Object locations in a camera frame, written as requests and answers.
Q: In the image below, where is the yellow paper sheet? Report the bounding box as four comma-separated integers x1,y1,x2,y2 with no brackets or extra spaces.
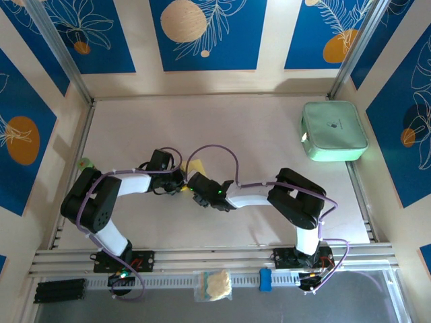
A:
180,158,206,182

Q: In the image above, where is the grey metal sheet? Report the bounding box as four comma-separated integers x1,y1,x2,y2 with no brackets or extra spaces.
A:
33,271,405,323

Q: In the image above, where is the clear bag with beige contents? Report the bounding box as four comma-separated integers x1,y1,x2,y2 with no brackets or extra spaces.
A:
194,268,234,303

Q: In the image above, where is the blue plastic clip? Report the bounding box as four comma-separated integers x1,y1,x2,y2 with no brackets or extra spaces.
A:
258,267,273,292

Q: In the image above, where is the mint green zip case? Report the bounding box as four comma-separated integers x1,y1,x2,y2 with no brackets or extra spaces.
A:
300,100,370,163

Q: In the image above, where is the black ribbed block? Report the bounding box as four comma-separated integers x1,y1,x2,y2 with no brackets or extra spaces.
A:
33,277,87,305

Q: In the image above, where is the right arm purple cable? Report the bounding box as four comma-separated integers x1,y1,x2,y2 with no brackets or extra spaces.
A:
187,144,353,293

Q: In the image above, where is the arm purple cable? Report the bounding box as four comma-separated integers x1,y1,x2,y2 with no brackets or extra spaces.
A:
76,147,189,301
187,144,353,293

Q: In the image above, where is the aluminium front frame rail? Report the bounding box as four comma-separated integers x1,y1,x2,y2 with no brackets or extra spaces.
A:
28,242,401,279

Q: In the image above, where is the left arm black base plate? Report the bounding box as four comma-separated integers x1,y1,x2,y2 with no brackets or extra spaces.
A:
90,250,156,274

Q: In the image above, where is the grey slotted cable duct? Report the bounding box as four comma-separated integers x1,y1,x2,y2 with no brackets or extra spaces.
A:
84,270,304,291

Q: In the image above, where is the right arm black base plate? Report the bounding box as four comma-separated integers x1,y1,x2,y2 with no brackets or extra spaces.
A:
269,247,334,270

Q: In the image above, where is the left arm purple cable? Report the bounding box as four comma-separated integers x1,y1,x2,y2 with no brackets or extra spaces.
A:
76,147,189,301

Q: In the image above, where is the aluminium corner post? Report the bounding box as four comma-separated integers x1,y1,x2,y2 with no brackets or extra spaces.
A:
25,0,96,104
328,0,388,100

